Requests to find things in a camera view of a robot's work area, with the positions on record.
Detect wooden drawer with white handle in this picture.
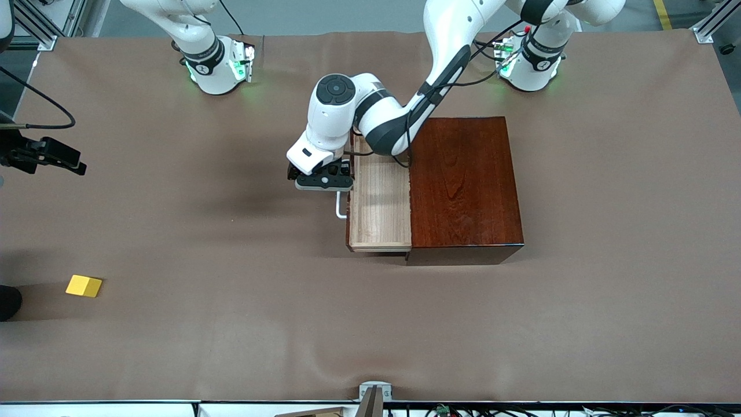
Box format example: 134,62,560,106
336,129,413,253

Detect yellow block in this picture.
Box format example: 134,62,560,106
65,275,103,298

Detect dark wooden cabinet box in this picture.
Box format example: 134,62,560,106
405,117,525,266

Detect black round object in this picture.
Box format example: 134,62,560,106
0,285,23,323

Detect brown table cloth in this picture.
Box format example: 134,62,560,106
0,30,741,403

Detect yellow floor tape stripe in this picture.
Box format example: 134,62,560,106
653,0,675,31

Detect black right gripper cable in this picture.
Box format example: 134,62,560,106
0,65,76,129

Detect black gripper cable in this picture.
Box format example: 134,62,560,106
0,65,76,129
394,20,527,169

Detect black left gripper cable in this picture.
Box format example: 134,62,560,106
394,20,527,169

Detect thin black base cable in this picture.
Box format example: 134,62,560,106
217,0,245,36

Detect black arm base cables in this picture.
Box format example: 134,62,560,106
472,35,505,62

